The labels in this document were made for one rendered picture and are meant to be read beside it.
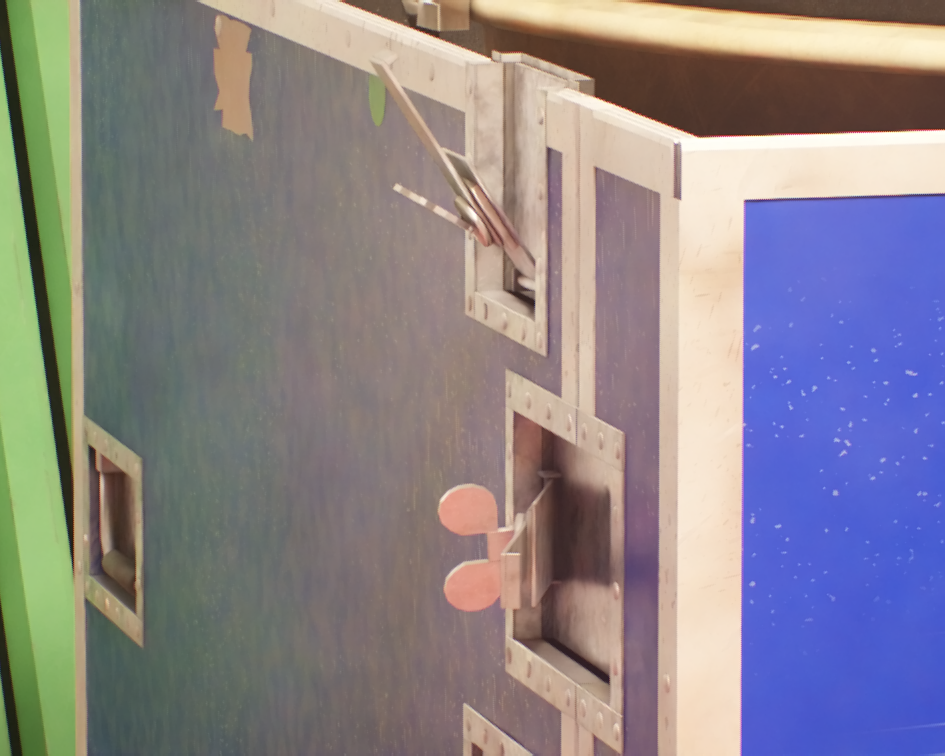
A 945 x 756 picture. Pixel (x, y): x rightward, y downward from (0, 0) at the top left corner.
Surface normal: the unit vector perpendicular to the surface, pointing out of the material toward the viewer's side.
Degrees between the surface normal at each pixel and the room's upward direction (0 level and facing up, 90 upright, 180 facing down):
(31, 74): 90
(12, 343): 76
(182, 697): 90
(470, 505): 115
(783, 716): 90
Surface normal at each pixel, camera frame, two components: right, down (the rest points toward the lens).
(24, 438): 0.57, -0.12
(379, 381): -0.97, 0.04
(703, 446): 0.26, 0.15
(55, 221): -0.81, 0.09
